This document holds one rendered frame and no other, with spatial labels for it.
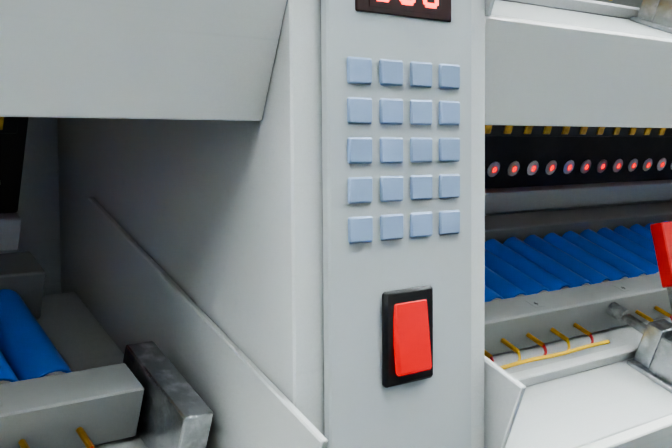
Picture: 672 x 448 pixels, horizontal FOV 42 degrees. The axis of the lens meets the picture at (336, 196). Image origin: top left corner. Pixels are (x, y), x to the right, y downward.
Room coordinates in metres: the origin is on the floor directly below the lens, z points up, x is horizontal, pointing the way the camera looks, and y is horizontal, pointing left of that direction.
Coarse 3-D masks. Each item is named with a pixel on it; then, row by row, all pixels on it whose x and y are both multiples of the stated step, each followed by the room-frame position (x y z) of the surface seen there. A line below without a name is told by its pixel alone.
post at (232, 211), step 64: (320, 0) 0.30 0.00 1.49; (320, 64) 0.30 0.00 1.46; (64, 128) 0.44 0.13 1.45; (128, 128) 0.38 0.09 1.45; (192, 128) 0.34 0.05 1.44; (256, 128) 0.31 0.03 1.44; (320, 128) 0.30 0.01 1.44; (64, 192) 0.44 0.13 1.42; (128, 192) 0.38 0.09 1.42; (192, 192) 0.34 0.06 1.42; (256, 192) 0.31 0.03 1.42; (320, 192) 0.30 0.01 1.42; (64, 256) 0.44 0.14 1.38; (192, 256) 0.34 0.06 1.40; (256, 256) 0.31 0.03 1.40; (320, 256) 0.30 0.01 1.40; (256, 320) 0.31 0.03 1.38; (320, 320) 0.30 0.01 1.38; (320, 384) 0.30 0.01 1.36
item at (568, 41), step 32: (512, 0) 0.43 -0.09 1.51; (544, 0) 0.44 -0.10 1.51; (576, 0) 0.46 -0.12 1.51; (608, 0) 0.52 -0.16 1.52; (640, 0) 0.53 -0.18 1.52; (512, 32) 0.36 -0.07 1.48; (544, 32) 0.37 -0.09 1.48; (576, 32) 0.39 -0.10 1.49; (608, 32) 0.40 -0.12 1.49; (640, 32) 0.43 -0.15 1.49; (512, 64) 0.37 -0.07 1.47; (544, 64) 0.38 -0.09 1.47; (576, 64) 0.39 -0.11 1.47; (608, 64) 0.41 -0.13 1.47; (640, 64) 0.42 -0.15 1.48; (512, 96) 0.38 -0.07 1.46; (544, 96) 0.39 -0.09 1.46; (576, 96) 0.40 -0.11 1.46; (608, 96) 0.42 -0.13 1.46; (640, 96) 0.43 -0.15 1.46
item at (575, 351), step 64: (512, 128) 0.58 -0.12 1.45; (576, 128) 0.63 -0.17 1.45; (640, 128) 0.68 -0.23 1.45; (512, 192) 0.61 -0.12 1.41; (576, 192) 0.65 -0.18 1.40; (640, 192) 0.71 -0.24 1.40; (512, 256) 0.55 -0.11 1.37; (576, 256) 0.58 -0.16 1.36; (640, 256) 0.61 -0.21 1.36; (512, 320) 0.45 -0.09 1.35; (576, 320) 0.49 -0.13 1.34; (640, 320) 0.54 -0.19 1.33; (512, 384) 0.34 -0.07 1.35; (576, 384) 0.45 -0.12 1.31; (640, 384) 0.47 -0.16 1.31
